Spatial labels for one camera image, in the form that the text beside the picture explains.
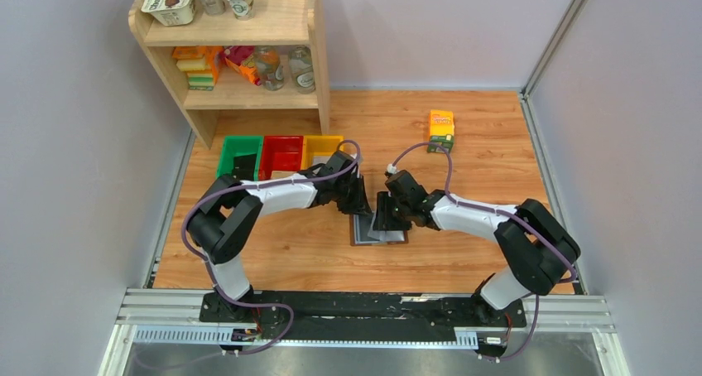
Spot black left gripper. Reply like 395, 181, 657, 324
333, 174, 373, 217

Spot brown leather card holder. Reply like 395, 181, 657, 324
350, 215, 409, 246

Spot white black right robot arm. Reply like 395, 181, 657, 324
385, 165, 581, 325

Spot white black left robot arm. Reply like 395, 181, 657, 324
181, 150, 371, 322

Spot tan card in red bin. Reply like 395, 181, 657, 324
271, 171, 297, 180

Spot black cards in green bin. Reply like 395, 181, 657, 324
231, 153, 257, 181

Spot yellow plastic bin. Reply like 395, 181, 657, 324
301, 135, 344, 169

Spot red plastic bin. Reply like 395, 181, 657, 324
257, 136, 304, 181

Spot orange green carton box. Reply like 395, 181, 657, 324
427, 109, 455, 153

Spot green plastic bin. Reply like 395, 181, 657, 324
215, 136, 264, 181

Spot left glass jar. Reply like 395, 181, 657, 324
253, 46, 284, 91

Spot glass jar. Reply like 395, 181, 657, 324
288, 46, 315, 94
253, 46, 284, 91

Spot right glass jar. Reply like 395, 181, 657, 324
288, 46, 315, 94

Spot wooden shelf unit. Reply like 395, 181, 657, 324
127, 0, 331, 147

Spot orange pink snack bag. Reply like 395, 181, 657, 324
222, 46, 261, 86

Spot stack of sponges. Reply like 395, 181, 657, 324
171, 46, 224, 91

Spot yoghurt tub with chocolate label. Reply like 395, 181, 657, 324
141, 0, 195, 27

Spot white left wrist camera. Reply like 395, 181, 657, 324
347, 153, 363, 178

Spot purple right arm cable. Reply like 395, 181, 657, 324
386, 142, 579, 363

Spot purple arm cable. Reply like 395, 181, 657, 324
180, 139, 363, 358
386, 142, 579, 363

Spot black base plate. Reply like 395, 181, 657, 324
199, 291, 527, 342

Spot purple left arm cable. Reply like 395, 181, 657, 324
180, 139, 363, 358

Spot aluminium frame rail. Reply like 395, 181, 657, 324
98, 288, 630, 375

